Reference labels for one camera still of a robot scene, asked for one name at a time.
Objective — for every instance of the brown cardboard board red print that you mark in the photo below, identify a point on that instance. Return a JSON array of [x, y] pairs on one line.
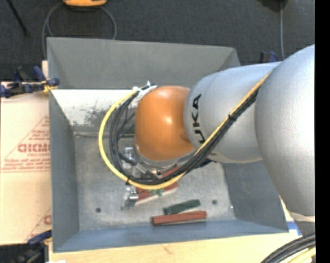
[[22, 136]]

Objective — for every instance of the dark green flat block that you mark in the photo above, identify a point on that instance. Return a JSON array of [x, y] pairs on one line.
[[182, 206]]

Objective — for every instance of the grey metal bin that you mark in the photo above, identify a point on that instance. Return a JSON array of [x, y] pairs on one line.
[[99, 64]]

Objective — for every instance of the red-brown flat block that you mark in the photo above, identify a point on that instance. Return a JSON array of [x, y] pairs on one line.
[[178, 218], [168, 186]]

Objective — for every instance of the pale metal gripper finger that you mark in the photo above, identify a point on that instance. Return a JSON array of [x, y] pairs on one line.
[[129, 152], [130, 196]]

